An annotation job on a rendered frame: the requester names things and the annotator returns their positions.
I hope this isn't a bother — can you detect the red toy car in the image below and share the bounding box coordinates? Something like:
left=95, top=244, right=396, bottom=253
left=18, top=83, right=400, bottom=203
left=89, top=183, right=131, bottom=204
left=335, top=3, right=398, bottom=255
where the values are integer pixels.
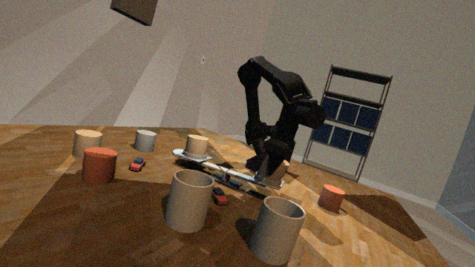
left=129, top=157, right=146, bottom=171
left=212, top=187, right=228, bottom=205

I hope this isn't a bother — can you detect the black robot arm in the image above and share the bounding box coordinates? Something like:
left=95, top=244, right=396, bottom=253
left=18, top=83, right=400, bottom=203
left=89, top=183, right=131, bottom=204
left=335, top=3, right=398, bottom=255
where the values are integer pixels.
left=237, top=56, right=326, bottom=156

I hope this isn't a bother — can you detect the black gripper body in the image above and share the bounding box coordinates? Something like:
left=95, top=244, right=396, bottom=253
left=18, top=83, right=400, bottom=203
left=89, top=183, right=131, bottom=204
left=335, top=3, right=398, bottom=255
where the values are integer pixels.
left=263, top=118, right=299, bottom=156

